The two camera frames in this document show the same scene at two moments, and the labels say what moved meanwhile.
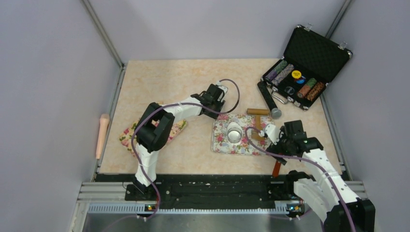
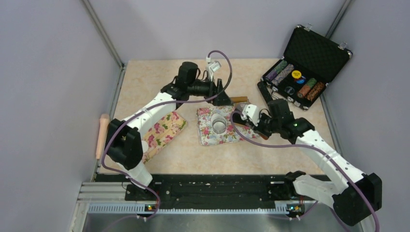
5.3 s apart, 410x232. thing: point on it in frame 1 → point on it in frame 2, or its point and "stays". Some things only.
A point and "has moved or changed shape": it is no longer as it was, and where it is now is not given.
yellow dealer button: [296, 74] stays
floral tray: [221, 145] → [215, 126]
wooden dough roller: [258, 112] has moved or changed shape
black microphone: [275, 112] stays
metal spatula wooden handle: [280, 160] → [240, 119]
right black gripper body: [283, 145] → [266, 124]
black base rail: [208, 188] stays
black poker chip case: [311, 61] stays
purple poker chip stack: [277, 70] stays
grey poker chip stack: [283, 75] stays
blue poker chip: [301, 81] stays
